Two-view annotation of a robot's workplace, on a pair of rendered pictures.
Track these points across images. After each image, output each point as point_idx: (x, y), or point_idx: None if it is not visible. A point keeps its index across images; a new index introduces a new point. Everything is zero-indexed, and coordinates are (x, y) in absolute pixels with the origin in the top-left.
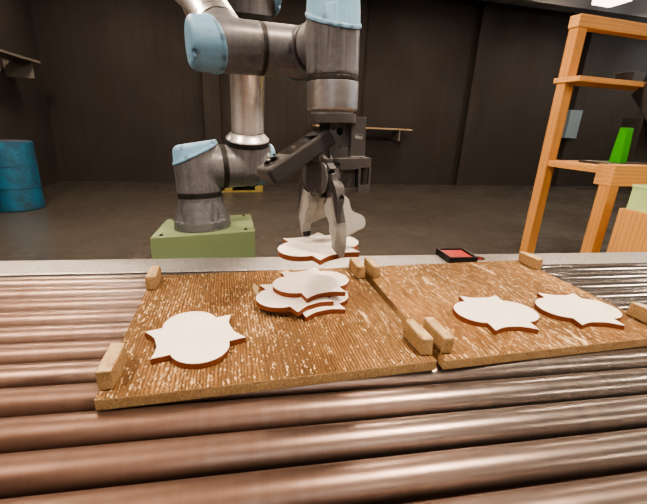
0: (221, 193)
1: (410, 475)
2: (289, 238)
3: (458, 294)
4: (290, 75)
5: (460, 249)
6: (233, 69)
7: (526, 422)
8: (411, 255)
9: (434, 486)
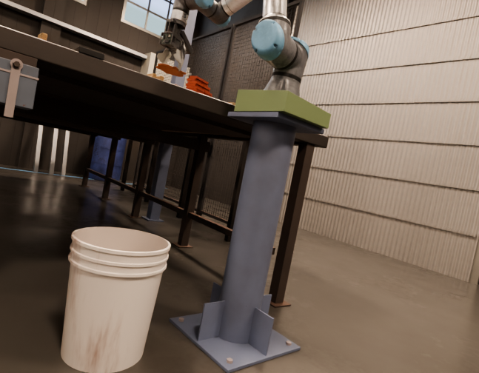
0: (275, 73)
1: None
2: (183, 72)
3: None
4: (200, 11)
5: (82, 48)
6: (212, 21)
7: None
8: (124, 67)
9: None
